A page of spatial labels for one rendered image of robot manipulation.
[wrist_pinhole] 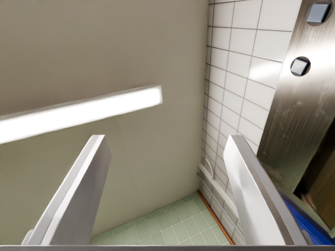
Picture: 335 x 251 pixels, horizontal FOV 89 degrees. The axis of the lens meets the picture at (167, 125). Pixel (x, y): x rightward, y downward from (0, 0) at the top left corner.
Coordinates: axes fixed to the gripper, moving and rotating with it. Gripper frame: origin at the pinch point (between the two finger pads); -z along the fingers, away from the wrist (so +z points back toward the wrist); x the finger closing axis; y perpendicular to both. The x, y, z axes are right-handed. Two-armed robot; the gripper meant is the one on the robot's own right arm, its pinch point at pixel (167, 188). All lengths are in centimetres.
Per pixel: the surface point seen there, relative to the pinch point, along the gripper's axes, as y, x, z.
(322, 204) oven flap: 55, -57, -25
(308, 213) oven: 63, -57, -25
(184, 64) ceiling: 30, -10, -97
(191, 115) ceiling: 65, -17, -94
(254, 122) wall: 44, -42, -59
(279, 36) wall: 7, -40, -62
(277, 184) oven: 64, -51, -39
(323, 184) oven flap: 48, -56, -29
